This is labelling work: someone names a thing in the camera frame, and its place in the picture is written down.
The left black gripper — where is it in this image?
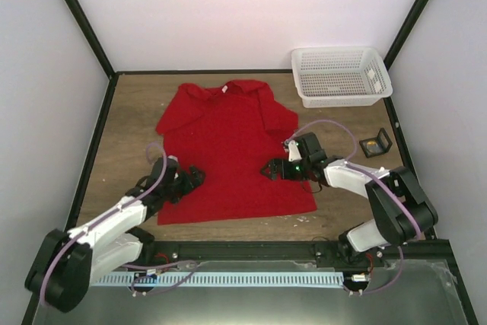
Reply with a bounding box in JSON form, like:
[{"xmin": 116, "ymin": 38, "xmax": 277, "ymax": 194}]
[{"xmin": 163, "ymin": 166, "xmax": 205, "ymax": 206}]

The red t-shirt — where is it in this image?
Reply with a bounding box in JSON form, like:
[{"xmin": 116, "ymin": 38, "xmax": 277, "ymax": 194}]
[{"xmin": 156, "ymin": 80, "xmax": 317, "ymax": 225}]

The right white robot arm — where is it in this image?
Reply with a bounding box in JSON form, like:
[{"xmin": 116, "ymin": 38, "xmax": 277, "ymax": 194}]
[{"xmin": 260, "ymin": 132, "xmax": 438, "ymax": 266}]

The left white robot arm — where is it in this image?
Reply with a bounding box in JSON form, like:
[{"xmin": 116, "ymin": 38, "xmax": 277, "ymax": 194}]
[{"xmin": 24, "ymin": 156, "xmax": 205, "ymax": 313}]

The black brooch box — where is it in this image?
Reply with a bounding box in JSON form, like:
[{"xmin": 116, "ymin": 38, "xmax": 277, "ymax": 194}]
[{"xmin": 359, "ymin": 128, "xmax": 393, "ymax": 158}]

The white plastic basket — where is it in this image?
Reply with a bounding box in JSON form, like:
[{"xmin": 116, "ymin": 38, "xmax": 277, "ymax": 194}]
[{"xmin": 291, "ymin": 46, "xmax": 393, "ymax": 108}]

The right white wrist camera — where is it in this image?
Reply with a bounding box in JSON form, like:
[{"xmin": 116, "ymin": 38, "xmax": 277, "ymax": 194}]
[{"xmin": 283, "ymin": 140, "xmax": 302, "ymax": 162}]

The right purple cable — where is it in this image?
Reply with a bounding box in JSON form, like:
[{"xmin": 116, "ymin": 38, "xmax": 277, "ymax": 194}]
[{"xmin": 288, "ymin": 119, "xmax": 424, "ymax": 295}]

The light blue cable duct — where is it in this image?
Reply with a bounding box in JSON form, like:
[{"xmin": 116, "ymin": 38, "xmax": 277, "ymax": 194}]
[{"xmin": 94, "ymin": 272, "xmax": 344, "ymax": 288}]

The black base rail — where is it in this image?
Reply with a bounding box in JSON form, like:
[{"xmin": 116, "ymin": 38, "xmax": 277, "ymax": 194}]
[{"xmin": 136, "ymin": 240, "xmax": 457, "ymax": 269}]

